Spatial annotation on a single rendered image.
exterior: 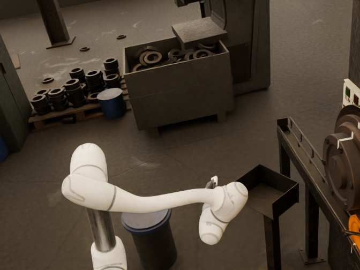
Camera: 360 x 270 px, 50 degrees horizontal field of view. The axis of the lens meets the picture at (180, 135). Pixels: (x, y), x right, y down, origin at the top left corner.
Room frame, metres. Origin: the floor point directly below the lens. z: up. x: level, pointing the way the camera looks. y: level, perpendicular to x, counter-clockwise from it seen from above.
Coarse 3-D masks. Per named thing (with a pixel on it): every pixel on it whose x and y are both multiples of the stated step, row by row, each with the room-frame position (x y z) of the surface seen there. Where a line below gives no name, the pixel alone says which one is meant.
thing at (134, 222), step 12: (132, 216) 1.83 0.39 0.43; (144, 216) 1.81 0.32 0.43; (156, 216) 1.78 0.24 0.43; (168, 216) 1.78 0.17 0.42; (132, 228) 1.73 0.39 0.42; (144, 228) 1.71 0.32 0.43; (156, 228) 1.70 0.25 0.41; (168, 228) 1.80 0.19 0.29; (144, 240) 1.73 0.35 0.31; (156, 240) 1.73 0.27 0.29; (168, 240) 1.78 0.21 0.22; (144, 252) 1.74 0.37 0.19; (156, 252) 1.73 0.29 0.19; (168, 252) 1.76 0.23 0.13; (144, 264) 1.76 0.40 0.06; (156, 264) 1.72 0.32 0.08; (168, 264) 1.74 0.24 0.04
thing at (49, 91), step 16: (112, 64) 4.72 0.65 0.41; (80, 80) 4.69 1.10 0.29; (96, 80) 4.48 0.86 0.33; (112, 80) 4.47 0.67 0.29; (48, 96) 4.26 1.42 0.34; (64, 96) 4.31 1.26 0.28; (80, 96) 4.23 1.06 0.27; (96, 96) 4.38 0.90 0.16; (128, 96) 4.24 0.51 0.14; (32, 112) 4.34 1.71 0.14; (48, 112) 4.23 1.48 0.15; (64, 112) 4.16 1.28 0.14; (80, 112) 4.15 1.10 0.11; (96, 112) 4.24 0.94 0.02
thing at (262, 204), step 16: (256, 176) 1.70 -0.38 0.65; (272, 176) 1.64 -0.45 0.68; (256, 192) 1.64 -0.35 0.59; (272, 192) 1.60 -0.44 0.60; (288, 192) 1.46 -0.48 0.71; (256, 208) 1.51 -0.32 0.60; (272, 208) 1.39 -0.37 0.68; (288, 208) 1.45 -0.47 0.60; (272, 224) 1.50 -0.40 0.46; (272, 240) 1.50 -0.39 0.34; (272, 256) 1.51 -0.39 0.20
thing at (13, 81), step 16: (0, 48) 4.27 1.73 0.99; (0, 64) 4.11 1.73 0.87; (0, 80) 3.96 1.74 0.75; (16, 80) 4.32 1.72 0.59; (0, 96) 3.82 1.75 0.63; (16, 96) 4.15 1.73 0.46; (0, 112) 3.73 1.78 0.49; (16, 112) 3.99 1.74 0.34; (0, 128) 3.73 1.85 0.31; (16, 128) 3.84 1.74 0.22; (16, 144) 3.73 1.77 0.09
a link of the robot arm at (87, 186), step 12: (84, 168) 1.21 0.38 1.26; (96, 168) 1.22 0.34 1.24; (72, 180) 1.14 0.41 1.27; (84, 180) 1.15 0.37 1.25; (96, 180) 1.17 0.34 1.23; (72, 192) 1.11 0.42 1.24; (84, 192) 1.11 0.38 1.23; (96, 192) 1.12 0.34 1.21; (108, 192) 1.14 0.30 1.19; (84, 204) 1.11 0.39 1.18; (96, 204) 1.11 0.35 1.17; (108, 204) 1.11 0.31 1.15
